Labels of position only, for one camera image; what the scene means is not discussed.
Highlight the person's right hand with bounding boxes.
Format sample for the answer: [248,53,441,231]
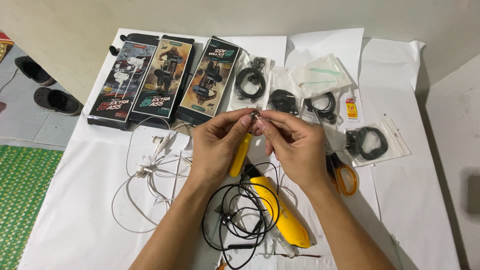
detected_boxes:
[255,110,331,194]

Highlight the person's left hand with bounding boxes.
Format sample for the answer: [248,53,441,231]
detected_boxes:
[188,107,260,185]

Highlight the coiled black earphones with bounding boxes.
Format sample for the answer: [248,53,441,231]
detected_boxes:
[304,91,338,124]
[268,89,299,115]
[345,127,389,161]
[235,57,268,101]

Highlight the clear plastic earphone bag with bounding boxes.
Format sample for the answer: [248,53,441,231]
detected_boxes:
[230,50,273,112]
[299,88,344,127]
[266,67,301,115]
[344,118,412,168]

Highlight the small super glue packet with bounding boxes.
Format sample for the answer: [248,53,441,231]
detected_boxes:
[345,97,360,123]

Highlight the empty clear plastic bag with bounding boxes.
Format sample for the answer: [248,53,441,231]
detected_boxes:
[300,53,353,89]
[290,66,339,99]

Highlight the yellow hot glue gun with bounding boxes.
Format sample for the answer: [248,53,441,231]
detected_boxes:
[242,164,312,249]

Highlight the earphone box with teal label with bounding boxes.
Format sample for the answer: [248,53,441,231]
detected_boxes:
[175,36,241,126]

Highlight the earphone box with motorcycle print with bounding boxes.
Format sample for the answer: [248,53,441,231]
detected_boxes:
[129,35,196,130]

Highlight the clear glue stick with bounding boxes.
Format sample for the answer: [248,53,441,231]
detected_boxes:
[262,213,298,259]

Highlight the white paper covering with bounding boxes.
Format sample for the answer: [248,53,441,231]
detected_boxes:
[16,27,463,270]

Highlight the earphone box with white earphones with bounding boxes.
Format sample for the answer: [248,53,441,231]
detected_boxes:
[87,33,160,131]

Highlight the black slip-on shoe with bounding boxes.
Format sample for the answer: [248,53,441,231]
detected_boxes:
[33,86,84,117]
[14,56,58,87]

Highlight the green woven mat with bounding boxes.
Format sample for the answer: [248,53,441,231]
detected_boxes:
[0,145,65,270]

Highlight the red patterned mat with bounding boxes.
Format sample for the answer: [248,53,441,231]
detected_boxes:
[0,32,15,63]

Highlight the yellow handled tool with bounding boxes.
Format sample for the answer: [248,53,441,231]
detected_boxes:
[229,132,253,178]

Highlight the orange handled scissors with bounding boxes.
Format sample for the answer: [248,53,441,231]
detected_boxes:
[312,109,359,197]

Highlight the white wired earphones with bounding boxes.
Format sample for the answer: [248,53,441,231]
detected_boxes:
[111,116,194,234]

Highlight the black wired earphones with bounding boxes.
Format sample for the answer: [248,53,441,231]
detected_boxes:
[201,161,281,270]

